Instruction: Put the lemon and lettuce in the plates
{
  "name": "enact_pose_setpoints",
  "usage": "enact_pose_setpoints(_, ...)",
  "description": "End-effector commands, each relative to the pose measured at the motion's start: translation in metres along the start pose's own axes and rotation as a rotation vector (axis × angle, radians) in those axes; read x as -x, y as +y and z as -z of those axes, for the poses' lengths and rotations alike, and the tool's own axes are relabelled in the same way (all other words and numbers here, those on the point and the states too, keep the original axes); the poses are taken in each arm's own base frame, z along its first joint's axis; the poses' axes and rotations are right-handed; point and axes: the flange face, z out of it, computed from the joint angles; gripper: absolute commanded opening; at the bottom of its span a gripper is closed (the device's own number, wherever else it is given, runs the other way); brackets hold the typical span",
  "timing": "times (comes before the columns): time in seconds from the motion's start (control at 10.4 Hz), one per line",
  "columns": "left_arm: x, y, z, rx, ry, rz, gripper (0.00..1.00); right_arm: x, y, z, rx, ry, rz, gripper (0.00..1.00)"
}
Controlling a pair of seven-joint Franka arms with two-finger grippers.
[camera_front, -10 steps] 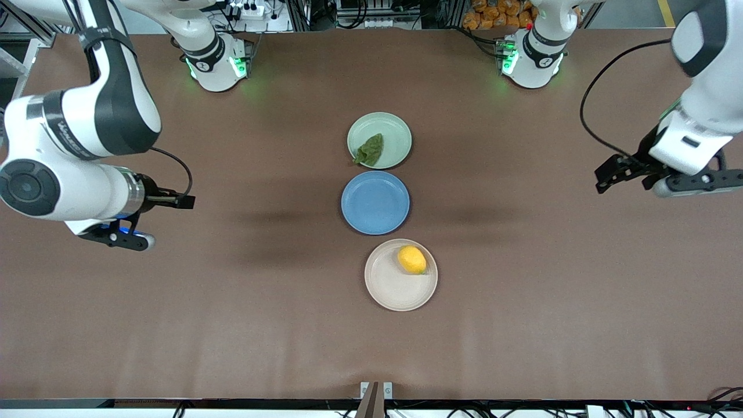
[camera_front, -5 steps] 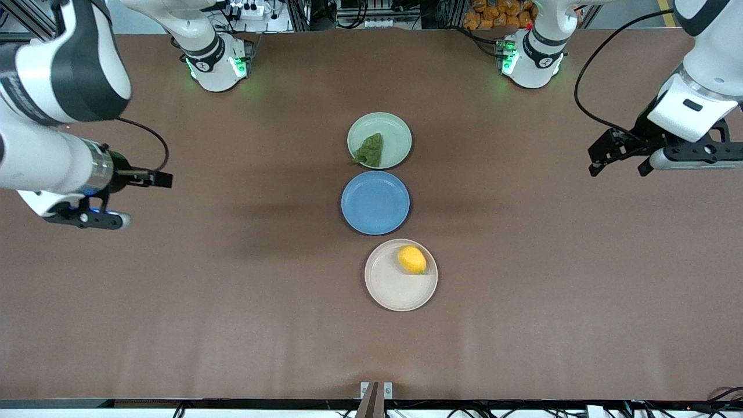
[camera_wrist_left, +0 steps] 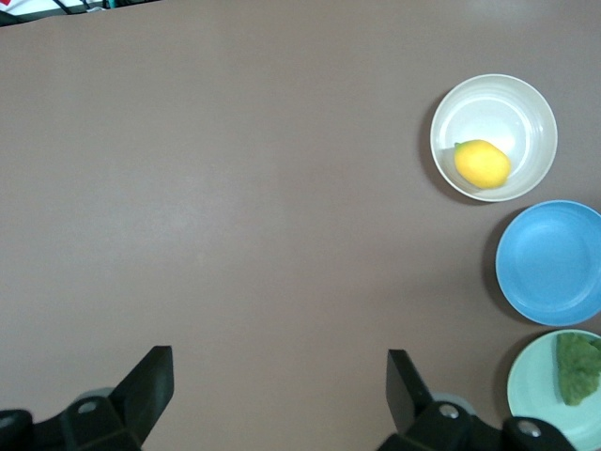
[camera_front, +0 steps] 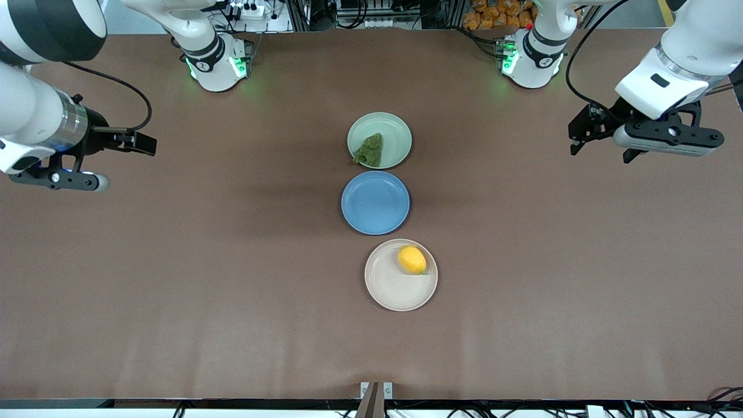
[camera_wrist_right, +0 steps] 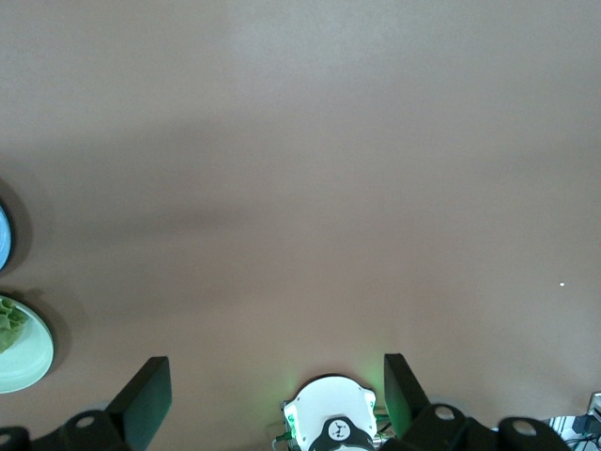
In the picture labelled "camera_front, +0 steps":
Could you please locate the pale green plate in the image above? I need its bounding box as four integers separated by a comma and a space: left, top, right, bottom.
347, 112, 413, 170

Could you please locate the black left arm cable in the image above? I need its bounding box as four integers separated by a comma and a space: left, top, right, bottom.
566, 0, 632, 117

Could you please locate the metal table edge bracket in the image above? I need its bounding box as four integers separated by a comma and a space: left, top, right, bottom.
355, 381, 394, 418

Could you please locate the white power strip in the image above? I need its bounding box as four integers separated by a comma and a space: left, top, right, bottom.
228, 2, 275, 19

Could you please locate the beige plate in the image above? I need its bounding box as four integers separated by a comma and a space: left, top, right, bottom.
364, 239, 439, 312

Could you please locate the blue plate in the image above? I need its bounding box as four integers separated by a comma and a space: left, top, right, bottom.
341, 171, 410, 236

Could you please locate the bag of orange fruits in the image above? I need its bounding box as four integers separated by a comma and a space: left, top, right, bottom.
463, 0, 538, 31

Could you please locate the yellow lemon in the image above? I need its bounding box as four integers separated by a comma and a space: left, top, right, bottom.
397, 245, 428, 275

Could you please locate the green lettuce leaf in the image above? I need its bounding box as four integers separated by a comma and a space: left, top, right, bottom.
352, 133, 384, 168

